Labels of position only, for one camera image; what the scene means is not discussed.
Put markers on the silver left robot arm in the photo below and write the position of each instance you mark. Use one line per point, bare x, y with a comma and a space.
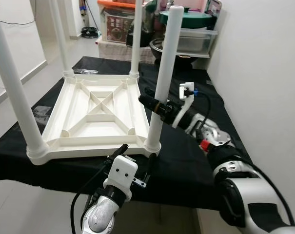
101, 217

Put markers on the white ribbed plastic tabletop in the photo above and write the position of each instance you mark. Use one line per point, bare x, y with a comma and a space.
96, 129

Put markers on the black tablecloth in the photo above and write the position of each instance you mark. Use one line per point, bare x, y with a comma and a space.
186, 165

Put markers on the black wok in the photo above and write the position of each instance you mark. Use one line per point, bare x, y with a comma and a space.
191, 57

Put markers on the floral cloth covered stand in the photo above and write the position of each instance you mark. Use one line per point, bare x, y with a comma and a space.
115, 51

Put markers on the black bag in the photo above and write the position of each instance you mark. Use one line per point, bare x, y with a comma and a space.
147, 29

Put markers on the stainless steel container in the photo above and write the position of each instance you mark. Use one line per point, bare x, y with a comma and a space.
198, 40

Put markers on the green pot lid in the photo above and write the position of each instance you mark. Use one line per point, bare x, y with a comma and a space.
196, 18

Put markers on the dark printed carton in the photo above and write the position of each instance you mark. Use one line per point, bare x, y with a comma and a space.
214, 7

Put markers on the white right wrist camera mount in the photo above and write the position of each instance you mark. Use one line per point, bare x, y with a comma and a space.
186, 90

